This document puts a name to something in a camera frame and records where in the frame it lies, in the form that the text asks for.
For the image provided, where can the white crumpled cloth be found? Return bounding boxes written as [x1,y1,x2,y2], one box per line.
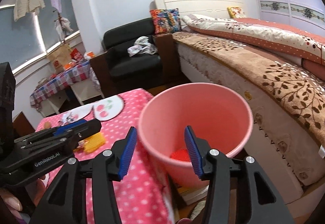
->
[127,36,158,57]

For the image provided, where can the yellow pillow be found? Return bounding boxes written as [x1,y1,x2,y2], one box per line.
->
[227,7,247,18]

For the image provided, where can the checkered tablecloth side table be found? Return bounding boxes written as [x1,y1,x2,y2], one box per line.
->
[30,60,104,117]

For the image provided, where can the floral white orange duvet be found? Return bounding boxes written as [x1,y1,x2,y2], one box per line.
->
[181,14,324,65]

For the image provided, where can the red snack bag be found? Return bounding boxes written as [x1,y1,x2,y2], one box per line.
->
[70,48,84,62]

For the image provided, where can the coat rack with clothes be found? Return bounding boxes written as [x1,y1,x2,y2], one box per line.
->
[50,0,73,43]

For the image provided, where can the silver pink foil wrapper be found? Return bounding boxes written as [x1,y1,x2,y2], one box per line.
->
[58,111,79,126]

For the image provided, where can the black leather armchair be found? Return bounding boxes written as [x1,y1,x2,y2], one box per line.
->
[90,18,181,97]

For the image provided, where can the person left hand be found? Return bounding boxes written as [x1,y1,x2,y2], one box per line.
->
[1,174,49,223]

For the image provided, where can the yellow foam net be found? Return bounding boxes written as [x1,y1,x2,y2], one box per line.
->
[74,132,106,154]

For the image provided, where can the hanging white knit garment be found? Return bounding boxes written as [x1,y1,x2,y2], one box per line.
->
[13,0,46,22]

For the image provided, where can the brown paper shopping bag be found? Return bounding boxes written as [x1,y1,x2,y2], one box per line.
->
[47,43,72,73]

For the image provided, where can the colourful patterned cushion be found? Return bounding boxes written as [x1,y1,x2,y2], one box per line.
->
[150,8,181,34]

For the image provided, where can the pink polka dot blanket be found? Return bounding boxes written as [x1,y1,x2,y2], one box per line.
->
[35,88,176,224]

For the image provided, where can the pink plastic trash bucket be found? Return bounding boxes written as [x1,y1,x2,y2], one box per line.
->
[138,83,253,188]

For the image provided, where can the bed with brown blanket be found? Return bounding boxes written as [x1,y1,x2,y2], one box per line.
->
[154,0,324,222]

